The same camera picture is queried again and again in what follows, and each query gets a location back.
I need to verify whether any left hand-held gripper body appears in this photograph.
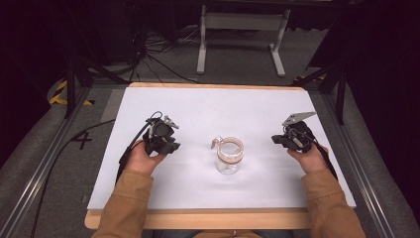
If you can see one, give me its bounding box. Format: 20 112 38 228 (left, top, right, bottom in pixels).
145 111 180 151

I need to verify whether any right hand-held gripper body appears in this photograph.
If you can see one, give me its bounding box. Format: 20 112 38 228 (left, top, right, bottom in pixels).
281 111 319 154

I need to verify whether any person's left hand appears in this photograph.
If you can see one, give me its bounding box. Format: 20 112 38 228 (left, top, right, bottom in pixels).
125 140 168 177

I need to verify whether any person's right hand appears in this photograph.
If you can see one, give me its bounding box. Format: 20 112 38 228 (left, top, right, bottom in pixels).
286 144 330 176

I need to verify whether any clear glass jar wooden rim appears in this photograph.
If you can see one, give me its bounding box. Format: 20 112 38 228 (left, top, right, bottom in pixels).
210 135 246 176

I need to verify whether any white table mat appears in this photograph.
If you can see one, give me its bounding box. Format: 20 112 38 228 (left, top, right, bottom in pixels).
86 86 358 210

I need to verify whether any wooden table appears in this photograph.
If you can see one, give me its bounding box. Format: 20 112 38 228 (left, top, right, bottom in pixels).
83 81 312 231

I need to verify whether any yellow black hazard tape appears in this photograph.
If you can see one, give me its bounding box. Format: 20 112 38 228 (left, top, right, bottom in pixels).
49 79 96 107

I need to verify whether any white metal stand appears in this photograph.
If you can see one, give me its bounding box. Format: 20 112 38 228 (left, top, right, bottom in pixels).
196 4 292 78

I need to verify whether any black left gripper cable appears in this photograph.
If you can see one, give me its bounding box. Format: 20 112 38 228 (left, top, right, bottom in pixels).
115 111 164 183

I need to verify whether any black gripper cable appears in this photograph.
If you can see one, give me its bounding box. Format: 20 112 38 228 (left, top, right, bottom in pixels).
291 126 339 181
115 111 164 183

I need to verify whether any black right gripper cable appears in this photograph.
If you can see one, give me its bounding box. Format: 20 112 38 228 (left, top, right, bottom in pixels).
291 126 339 181

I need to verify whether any aluminium floor rail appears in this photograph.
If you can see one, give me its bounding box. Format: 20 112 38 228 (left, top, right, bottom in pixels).
320 91 399 238
0 84 93 238

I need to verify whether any bundle of black floor cables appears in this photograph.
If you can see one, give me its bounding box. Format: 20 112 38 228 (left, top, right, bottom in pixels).
129 23 203 85

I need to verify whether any black floor cable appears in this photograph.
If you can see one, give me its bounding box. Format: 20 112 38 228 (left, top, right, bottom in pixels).
29 118 117 238

